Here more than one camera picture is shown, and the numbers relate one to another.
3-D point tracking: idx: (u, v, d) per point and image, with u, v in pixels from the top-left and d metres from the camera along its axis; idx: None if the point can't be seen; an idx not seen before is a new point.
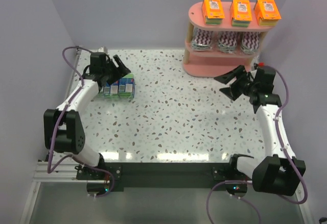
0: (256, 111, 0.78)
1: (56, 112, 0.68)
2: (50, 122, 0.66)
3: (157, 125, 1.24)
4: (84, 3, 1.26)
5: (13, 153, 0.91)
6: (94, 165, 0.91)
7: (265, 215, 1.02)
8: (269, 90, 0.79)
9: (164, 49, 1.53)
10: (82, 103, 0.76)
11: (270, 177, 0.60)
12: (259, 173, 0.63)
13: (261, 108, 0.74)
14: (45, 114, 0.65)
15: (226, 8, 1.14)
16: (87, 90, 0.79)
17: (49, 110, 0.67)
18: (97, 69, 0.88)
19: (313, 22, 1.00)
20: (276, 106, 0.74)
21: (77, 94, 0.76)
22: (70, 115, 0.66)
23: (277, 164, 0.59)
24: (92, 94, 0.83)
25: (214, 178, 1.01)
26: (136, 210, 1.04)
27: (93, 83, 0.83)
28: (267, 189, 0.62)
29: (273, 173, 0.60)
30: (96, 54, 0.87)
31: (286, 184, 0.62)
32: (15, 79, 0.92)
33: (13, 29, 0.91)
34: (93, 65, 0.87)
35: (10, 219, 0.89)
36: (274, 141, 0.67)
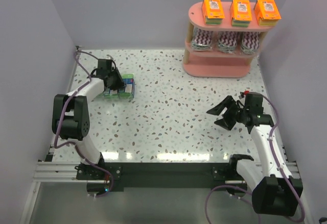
0: (250, 131, 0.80)
1: (66, 97, 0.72)
2: (59, 106, 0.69)
3: (157, 125, 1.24)
4: (85, 3, 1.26)
5: (14, 153, 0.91)
6: (94, 162, 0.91)
7: (265, 215, 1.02)
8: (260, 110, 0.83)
9: (164, 49, 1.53)
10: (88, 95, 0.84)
11: (269, 199, 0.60)
12: (258, 193, 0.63)
13: (255, 128, 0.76)
14: (55, 98, 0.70)
15: (226, 8, 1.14)
16: (94, 84, 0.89)
17: (59, 95, 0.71)
18: (104, 72, 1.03)
19: (313, 22, 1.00)
20: (269, 126, 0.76)
21: (85, 86, 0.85)
22: (78, 101, 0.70)
23: (275, 185, 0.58)
24: (98, 90, 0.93)
25: (213, 178, 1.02)
26: (136, 210, 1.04)
27: (99, 81, 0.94)
28: (267, 210, 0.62)
29: (272, 194, 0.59)
30: (103, 59, 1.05)
31: (285, 204, 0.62)
32: (15, 79, 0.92)
33: (13, 29, 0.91)
34: (100, 68, 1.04)
35: (10, 218, 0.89)
36: (270, 161, 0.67)
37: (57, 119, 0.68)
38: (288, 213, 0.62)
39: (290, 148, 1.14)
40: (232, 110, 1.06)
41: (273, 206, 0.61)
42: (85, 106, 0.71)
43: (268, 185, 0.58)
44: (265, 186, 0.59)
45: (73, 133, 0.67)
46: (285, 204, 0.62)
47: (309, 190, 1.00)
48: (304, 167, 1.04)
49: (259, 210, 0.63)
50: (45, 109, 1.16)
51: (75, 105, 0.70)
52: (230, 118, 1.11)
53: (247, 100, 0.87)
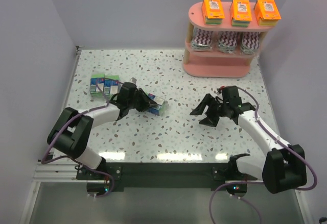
0: (238, 121, 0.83)
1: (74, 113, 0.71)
2: (63, 119, 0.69)
3: (157, 125, 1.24)
4: (84, 3, 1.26)
5: (13, 153, 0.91)
6: (94, 168, 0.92)
7: (265, 215, 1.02)
8: (239, 102, 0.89)
9: (164, 49, 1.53)
10: (98, 119, 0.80)
11: (280, 172, 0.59)
12: (267, 173, 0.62)
13: (242, 117, 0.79)
14: (64, 110, 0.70)
15: (226, 8, 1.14)
16: (109, 110, 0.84)
17: (69, 108, 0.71)
18: (123, 101, 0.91)
19: (313, 22, 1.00)
20: (252, 110, 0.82)
21: (99, 109, 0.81)
22: (84, 121, 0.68)
23: (279, 156, 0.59)
24: (111, 117, 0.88)
25: (213, 178, 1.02)
26: (136, 210, 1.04)
27: (115, 108, 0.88)
28: (283, 186, 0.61)
29: (280, 167, 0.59)
30: (126, 86, 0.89)
31: (296, 174, 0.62)
32: (15, 79, 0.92)
33: (13, 29, 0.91)
34: (121, 95, 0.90)
35: (10, 219, 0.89)
36: (266, 137, 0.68)
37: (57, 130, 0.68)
38: (302, 180, 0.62)
39: None
40: (214, 107, 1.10)
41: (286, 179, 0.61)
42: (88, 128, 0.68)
43: (274, 159, 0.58)
44: (272, 161, 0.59)
45: (65, 150, 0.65)
46: (296, 173, 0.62)
47: (309, 189, 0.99)
48: None
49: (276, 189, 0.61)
50: (45, 109, 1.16)
51: (79, 123, 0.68)
52: (213, 115, 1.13)
53: (225, 95, 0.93)
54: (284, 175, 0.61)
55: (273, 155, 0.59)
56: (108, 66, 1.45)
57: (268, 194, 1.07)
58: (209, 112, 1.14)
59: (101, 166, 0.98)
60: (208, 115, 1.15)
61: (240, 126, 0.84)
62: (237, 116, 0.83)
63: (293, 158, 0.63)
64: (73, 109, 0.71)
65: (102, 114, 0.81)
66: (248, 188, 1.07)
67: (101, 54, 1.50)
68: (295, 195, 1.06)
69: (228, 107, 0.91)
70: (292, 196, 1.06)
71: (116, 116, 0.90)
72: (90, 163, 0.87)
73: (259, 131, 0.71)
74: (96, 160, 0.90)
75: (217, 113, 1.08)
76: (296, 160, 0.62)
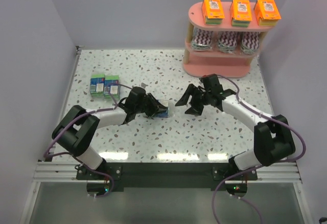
0: (223, 107, 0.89)
1: (82, 112, 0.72)
2: (70, 115, 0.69)
3: (157, 125, 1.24)
4: (84, 3, 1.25)
5: (14, 153, 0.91)
6: (93, 168, 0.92)
7: (265, 215, 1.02)
8: (221, 90, 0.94)
9: (164, 49, 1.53)
10: (104, 120, 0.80)
11: (270, 143, 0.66)
12: (259, 146, 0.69)
13: (226, 102, 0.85)
14: (73, 107, 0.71)
15: (226, 8, 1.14)
16: (115, 113, 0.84)
17: (79, 106, 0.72)
18: (131, 105, 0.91)
19: (313, 22, 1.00)
20: (233, 95, 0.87)
21: (107, 110, 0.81)
22: (90, 120, 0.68)
23: (265, 127, 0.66)
24: (116, 120, 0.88)
25: (214, 178, 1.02)
26: (136, 210, 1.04)
27: (122, 113, 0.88)
28: (276, 156, 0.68)
29: (269, 138, 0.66)
30: (136, 92, 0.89)
31: (284, 143, 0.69)
32: (15, 79, 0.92)
33: (13, 29, 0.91)
34: (130, 100, 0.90)
35: (10, 219, 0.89)
36: (251, 114, 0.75)
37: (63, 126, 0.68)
38: (290, 147, 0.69)
39: None
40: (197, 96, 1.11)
41: (277, 149, 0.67)
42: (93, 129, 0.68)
43: (261, 131, 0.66)
44: (260, 133, 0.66)
45: (67, 146, 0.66)
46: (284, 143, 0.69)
47: (310, 189, 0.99)
48: (305, 166, 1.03)
49: (270, 160, 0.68)
50: (45, 109, 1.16)
51: (85, 123, 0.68)
52: (196, 104, 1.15)
53: (206, 84, 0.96)
54: (274, 145, 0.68)
55: (259, 128, 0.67)
56: (108, 66, 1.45)
57: (268, 194, 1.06)
58: (193, 101, 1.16)
59: (101, 167, 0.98)
60: (192, 104, 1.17)
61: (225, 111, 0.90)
62: (221, 102, 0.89)
63: (278, 128, 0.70)
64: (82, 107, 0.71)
65: (109, 116, 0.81)
66: (248, 188, 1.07)
67: (101, 54, 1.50)
68: (294, 195, 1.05)
69: (211, 96, 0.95)
70: (292, 196, 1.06)
71: (121, 119, 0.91)
72: (90, 162, 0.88)
73: (244, 110, 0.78)
74: (96, 159, 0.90)
75: (201, 102, 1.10)
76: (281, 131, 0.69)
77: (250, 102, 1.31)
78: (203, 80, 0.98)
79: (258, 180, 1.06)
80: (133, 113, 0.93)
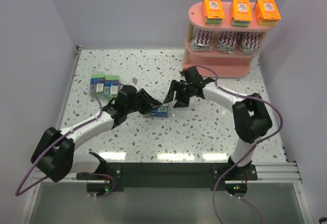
0: (205, 95, 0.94)
1: (57, 133, 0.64)
2: (44, 140, 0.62)
3: (157, 125, 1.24)
4: (85, 3, 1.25)
5: (13, 153, 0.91)
6: (93, 170, 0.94)
7: (265, 215, 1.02)
8: (201, 79, 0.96)
9: (164, 49, 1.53)
10: (86, 135, 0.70)
11: (247, 117, 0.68)
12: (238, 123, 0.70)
13: (206, 90, 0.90)
14: (46, 131, 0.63)
15: (226, 8, 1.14)
16: (99, 124, 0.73)
17: (52, 128, 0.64)
18: (120, 106, 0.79)
19: (313, 22, 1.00)
20: (212, 82, 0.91)
21: (86, 124, 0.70)
22: (64, 146, 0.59)
23: (242, 105, 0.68)
24: (103, 129, 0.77)
25: (213, 178, 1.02)
26: (136, 210, 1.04)
27: (110, 119, 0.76)
28: (256, 132, 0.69)
29: (246, 114, 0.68)
30: (125, 91, 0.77)
31: (262, 119, 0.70)
32: (15, 79, 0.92)
33: (13, 29, 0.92)
34: (118, 100, 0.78)
35: (10, 219, 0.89)
36: (229, 96, 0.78)
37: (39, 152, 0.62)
38: (268, 122, 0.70)
39: (290, 148, 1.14)
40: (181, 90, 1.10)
41: (255, 124, 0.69)
42: (68, 154, 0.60)
43: (238, 108, 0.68)
44: (237, 109, 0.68)
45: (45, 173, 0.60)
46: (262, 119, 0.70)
47: (310, 189, 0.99)
48: (305, 166, 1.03)
49: (250, 135, 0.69)
50: (45, 109, 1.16)
51: (59, 149, 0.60)
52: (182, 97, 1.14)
53: (186, 76, 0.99)
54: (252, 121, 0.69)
55: (236, 105, 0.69)
56: (108, 66, 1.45)
57: (268, 194, 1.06)
58: (178, 97, 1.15)
59: (101, 167, 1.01)
60: (178, 99, 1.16)
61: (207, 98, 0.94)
62: (202, 91, 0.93)
63: (254, 105, 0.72)
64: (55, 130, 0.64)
65: (90, 130, 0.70)
66: (249, 188, 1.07)
67: (101, 54, 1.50)
68: (294, 195, 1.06)
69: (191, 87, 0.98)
70: (292, 196, 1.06)
71: (110, 125, 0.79)
72: (86, 169, 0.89)
73: (222, 94, 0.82)
74: (91, 167, 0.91)
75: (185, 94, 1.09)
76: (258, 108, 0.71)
77: None
78: (183, 74, 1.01)
79: (258, 180, 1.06)
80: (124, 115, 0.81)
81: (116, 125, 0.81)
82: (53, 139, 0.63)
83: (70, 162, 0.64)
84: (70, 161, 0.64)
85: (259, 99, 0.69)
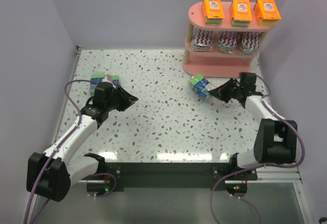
0: (245, 105, 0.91)
1: (43, 157, 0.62)
2: (32, 168, 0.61)
3: (157, 125, 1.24)
4: (84, 2, 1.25)
5: (13, 153, 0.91)
6: (92, 172, 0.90)
7: (265, 215, 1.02)
8: (253, 90, 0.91)
9: (164, 49, 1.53)
10: (73, 147, 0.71)
11: (270, 140, 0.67)
12: (259, 139, 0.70)
13: (249, 98, 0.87)
14: (30, 158, 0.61)
15: (226, 8, 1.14)
16: (83, 130, 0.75)
17: (36, 154, 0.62)
18: (100, 103, 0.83)
19: (313, 22, 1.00)
20: (259, 96, 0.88)
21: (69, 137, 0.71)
22: (53, 167, 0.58)
23: (271, 123, 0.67)
24: (88, 133, 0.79)
25: (213, 178, 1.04)
26: (136, 210, 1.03)
27: (91, 122, 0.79)
28: (270, 156, 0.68)
29: (269, 135, 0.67)
30: (101, 88, 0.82)
31: (284, 148, 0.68)
32: (15, 79, 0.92)
33: (13, 29, 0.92)
34: (97, 98, 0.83)
35: (9, 219, 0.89)
36: (264, 112, 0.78)
37: (32, 179, 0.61)
38: (290, 155, 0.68)
39: None
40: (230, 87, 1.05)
41: (274, 149, 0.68)
42: (61, 173, 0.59)
43: (265, 124, 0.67)
44: (263, 126, 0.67)
45: (47, 197, 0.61)
46: (285, 149, 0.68)
47: (311, 189, 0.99)
48: (305, 166, 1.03)
49: (263, 158, 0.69)
50: (44, 109, 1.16)
51: (49, 171, 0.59)
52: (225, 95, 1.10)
53: (241, 78, 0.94)
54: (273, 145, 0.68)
55: (266, 121, 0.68)
56: (108, 66, 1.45)
57: (268, 194, 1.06)
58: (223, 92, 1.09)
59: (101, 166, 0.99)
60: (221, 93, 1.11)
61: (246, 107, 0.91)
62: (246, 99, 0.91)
63: (285, 132, 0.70)
64: (40, 154, 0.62)
65: (74, 141, 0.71)
66: (249, 188, 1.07)
67: (101, 54, 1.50)
68: (295, 195, 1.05)
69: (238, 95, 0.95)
70: (292, 196, 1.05)
71: (95, 125, 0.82)
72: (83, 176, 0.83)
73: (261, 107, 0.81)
74: (88, 173, 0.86)
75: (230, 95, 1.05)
76: (287, 137, 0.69)
77: None
78: (240, 74, 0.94)
79: (258, 180, 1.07)
80: (104, 112, 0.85)
81: (100, 123, 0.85)
82: (41, 163, 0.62)
83: (68, 177, 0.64)
84: (67, 177, 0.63)
85: (293, 128, 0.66)
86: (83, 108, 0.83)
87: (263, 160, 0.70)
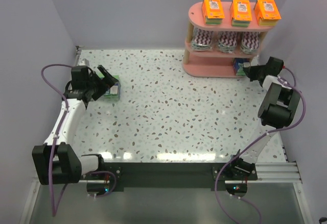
0: (264, 84, 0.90)
1: (45, 148, 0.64)
2: (40, 160, 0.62)
3: (157, 125, 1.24)
4: (85, 2, 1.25)
5: (13, 153, 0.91)
6: (94, 168, 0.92)
7: (265, 215, 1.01)
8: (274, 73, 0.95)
9: (164, 49, 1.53)
10: (71, 128, 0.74)
11: (274, 99, 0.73)
12: (264, 99, 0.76)
13: (267, 76, 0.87)
14: (33, 153, 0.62)
15: (226, 8, 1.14)
16: (74, 112, 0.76)
17: (38, 148, 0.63)
18: (82, 85, 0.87)
19: (313, 22, 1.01)
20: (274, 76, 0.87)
21: (64, 120, 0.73)
22: (62, 152, 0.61)
23: (278, 86, 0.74)
24: (79, 116, 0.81)
25: (213, 178, 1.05)
26: (136, 210, 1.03)
27: (78, 103, 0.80)
28: (272, 111, 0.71)
29: (274, 94, 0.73)
30: (78, 69, 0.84)
31: (286, 110, 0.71)
32: (15, 79, 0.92)
33: (13, 30, 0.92)
34: (76, 80, 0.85)
35: (9, 220, 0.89)
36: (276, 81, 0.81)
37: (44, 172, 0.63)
38: (289, 117, 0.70)
39: (291, 148, 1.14)
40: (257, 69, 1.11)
41: (276, 108, 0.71)
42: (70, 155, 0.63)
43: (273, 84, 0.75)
44: (271, 87, 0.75)
45: (65, 182, 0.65)
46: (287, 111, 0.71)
47: (311, 190, 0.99)
48: (306, 166, 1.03)
49: (263, 114, 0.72)
50: (44, 109, 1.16)
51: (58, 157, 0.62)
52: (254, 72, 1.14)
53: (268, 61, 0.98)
54: (275, 104, 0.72)
55: (276, 84, 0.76)
56: (108, 66, 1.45)
57: (268, 194, 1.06)
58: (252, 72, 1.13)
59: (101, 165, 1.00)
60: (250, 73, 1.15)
61: (264, 86, 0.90)
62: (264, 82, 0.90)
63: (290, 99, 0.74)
64: (42, 147, 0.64)
65: (70, 122, 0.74)
66: (249, 188, 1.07)
67: (101, 54, 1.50)
68: (294, 195, 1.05)
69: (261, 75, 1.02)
70: (292, 196, 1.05)
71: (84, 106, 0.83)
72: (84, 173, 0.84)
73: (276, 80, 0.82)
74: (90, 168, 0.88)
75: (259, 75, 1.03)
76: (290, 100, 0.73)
77: (250, 102, 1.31)
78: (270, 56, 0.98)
79: (258, 180, 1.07)
80: (88, 91, 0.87)
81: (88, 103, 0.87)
82: (45, 154, 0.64)
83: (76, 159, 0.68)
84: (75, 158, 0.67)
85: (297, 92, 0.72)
86: (64, 93, 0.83)
87: (263, 118, 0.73)
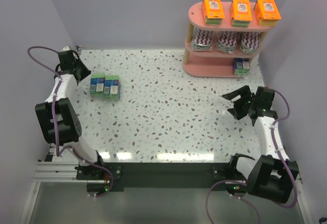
0: (255, 123, 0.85)
1: (47, 105, 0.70)
2: (44, 115, 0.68)
3: (157, 125, 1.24)
4: (85, 2, 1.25)
5: (13, 153, 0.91)
6: (94, 160, 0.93)
7: (265, 214, 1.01)
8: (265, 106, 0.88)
9: (164, 49, 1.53)
10: (67, 94, 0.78)
11: (264, 178, 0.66)
12: (253, 172, 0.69)
13: (259, 119, 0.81)
14: (37, 109, 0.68)
15: (226, 8, 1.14)
16: (68, 81, 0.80)
17: (39, 105, 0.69)
18: (69, 66, 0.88)
19: (313, 23, 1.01)
20: (273, 118, 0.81)
21: (60, 86, 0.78)
22: (62, 104, 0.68)
23: (270, 164, 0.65)
24: (73, 87, 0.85)
25: (214, 178, 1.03)
26: (136, 209, 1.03)
27: (71, 76, 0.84)
28: (262, 192, 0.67)
29: (265, 172, 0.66)
30: (64, 51, 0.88)
31: (279, 189, 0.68)
32: (15, 79, 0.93)
33: (13, 30, 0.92)
34: (64, 62, 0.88)
35: (9, 219, 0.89)
36: (269, 145, 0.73)
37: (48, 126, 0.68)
38: (283, 196, 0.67)
39: (290, 148, 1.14)
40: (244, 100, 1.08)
41: (266, 189, 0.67)
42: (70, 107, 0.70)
43: (263, 163, 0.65)
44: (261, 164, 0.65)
45: (70, 137, 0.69)
46: (279, 189, 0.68)
47: (311, 190, 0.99)
48: (306, 167, 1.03)
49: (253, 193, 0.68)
50: None
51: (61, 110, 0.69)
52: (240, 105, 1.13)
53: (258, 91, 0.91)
54: (266, 182, 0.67)
55: (267, 158, 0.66)
56: (108, 66, 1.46)
57: None
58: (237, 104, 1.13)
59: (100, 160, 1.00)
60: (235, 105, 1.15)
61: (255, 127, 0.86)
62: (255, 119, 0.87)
63: (284, 172, 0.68)
64: (43, 104, 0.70)
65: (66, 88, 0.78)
66: None
67: (101, 54, 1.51)
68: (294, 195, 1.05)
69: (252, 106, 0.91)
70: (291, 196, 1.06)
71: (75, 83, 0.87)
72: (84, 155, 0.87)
73: (268, 137, 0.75)
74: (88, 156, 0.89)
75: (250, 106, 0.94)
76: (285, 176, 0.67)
77: None
78: (258, 87, 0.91)
79: None
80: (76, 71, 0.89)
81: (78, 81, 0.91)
82: (47, 111, 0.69)
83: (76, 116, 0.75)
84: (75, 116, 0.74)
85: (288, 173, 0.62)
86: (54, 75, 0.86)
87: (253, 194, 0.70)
